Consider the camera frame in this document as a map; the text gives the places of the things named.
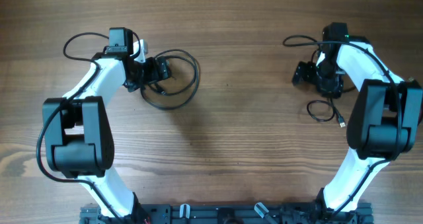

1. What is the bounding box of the black usb cable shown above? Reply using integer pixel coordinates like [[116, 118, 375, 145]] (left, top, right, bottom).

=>
[[139, 48, 201, 111], [306, 87, 357, 128]]

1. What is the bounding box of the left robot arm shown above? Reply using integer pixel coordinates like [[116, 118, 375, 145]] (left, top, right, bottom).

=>
[[36, 27, 172, 223]]

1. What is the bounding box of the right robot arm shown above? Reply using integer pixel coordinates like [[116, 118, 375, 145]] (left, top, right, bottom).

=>
[[281, 22, 422, 223]]

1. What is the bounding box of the right camera cable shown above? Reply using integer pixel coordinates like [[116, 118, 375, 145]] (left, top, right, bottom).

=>
[[282, 34, 404, 218]]

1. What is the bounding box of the camera cable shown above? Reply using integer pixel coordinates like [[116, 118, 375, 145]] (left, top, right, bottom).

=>
[[282, 34, 404, 218], [35, 32, 115, 224]]

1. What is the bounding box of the left camera cable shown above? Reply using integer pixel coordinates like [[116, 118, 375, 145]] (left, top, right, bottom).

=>
[[35, 32, 115, 224]]

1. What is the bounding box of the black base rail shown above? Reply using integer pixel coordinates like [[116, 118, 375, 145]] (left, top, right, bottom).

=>
[[79, 202, 374, 224]]

